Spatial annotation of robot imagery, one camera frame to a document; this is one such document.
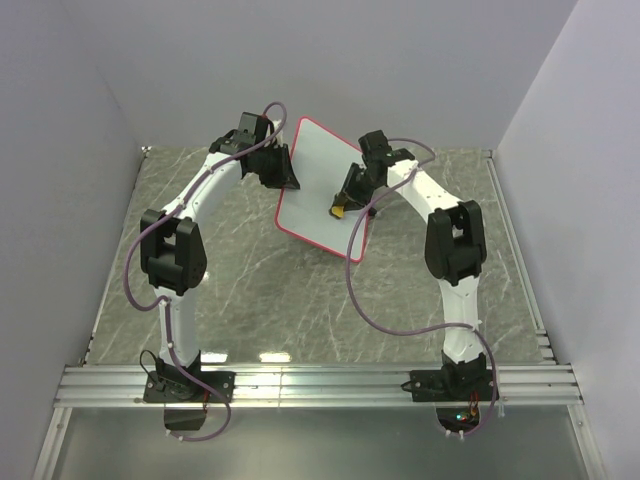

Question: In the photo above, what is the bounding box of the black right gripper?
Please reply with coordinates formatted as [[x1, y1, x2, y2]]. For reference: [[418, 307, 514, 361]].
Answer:
[[331, 166, 380, 215]]

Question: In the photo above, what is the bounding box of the yellow bone-shaped eraser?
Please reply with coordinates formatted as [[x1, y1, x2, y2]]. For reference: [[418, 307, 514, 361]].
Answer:
[[329, 205, 345, 219]]

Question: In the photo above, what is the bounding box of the pink framed whiteboard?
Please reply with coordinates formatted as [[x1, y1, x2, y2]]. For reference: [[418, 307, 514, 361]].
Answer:
[[274, 116, 368, 263]]

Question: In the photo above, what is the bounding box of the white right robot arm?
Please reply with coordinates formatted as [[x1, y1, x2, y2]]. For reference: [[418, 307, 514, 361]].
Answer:
[[329, 130, 488, 400]]

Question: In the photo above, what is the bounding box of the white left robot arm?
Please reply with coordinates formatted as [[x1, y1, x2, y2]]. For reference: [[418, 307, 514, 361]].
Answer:
[[139, 112, 300, 402]]

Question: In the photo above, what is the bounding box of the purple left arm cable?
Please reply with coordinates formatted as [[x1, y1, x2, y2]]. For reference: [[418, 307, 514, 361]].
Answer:
[[122, 101, 287, 444]]

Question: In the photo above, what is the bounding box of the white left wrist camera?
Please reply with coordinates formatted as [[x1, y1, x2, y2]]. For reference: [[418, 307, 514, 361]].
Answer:
[[262, 113, 283, 143]]

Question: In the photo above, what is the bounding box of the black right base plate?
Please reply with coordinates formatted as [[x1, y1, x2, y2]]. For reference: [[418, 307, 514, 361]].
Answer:
[[401, 369, 499, 403]]

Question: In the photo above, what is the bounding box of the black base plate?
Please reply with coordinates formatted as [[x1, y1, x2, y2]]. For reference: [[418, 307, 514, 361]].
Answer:
[[143, 371, 236, 404], [401, 369, 499, 403]]

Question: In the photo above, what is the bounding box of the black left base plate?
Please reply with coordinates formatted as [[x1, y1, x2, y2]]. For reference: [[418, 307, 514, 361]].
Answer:
[[143, 371, 236, 404]]

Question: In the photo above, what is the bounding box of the aluminium front rail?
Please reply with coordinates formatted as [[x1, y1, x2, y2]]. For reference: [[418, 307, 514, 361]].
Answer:
[[53, 364, 583, 408]]

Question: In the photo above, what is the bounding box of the aluminium rail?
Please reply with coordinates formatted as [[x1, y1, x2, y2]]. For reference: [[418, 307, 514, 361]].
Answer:
[[53, 364, 583, 408], [482, 149, 608, 479]]

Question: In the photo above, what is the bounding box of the aluminium right side rail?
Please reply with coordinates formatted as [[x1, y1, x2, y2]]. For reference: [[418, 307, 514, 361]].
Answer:
[[482, 149, 608, 479]]

